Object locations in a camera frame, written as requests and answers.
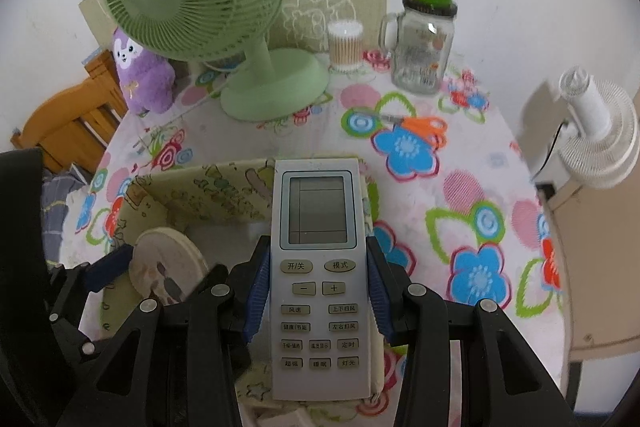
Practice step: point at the pale green printed storage box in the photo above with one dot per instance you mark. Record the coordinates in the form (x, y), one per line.
(220, 194)

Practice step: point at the wooden chair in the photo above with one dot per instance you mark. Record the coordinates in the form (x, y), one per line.
(65, 122)

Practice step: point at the grey checked clothes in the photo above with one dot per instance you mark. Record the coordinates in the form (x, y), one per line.
(57, 212)

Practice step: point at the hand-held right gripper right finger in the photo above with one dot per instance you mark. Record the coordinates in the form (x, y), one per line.
(377, 297)

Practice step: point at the beige cabinet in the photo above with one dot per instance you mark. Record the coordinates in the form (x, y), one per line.
(600, 267)

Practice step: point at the floral tablecloth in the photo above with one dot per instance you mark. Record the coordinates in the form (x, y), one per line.
(475, 187)

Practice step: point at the purple plush toy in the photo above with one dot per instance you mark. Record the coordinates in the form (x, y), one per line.
(142, 77)

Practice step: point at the white air conditioner remote control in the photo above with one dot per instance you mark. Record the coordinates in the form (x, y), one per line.
(320, 307)

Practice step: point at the clear cotton swab container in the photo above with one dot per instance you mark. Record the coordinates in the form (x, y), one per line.
(345, 47)

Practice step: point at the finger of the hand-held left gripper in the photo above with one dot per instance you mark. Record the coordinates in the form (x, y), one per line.
(107, 266)
(216, 276)

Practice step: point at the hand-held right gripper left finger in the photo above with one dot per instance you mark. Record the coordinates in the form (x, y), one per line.
(257, 292)

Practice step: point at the glass jar mug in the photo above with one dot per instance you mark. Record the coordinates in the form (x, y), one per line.
(420, 52)

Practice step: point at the white clip fan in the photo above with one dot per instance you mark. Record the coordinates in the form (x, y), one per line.
(595, 122)

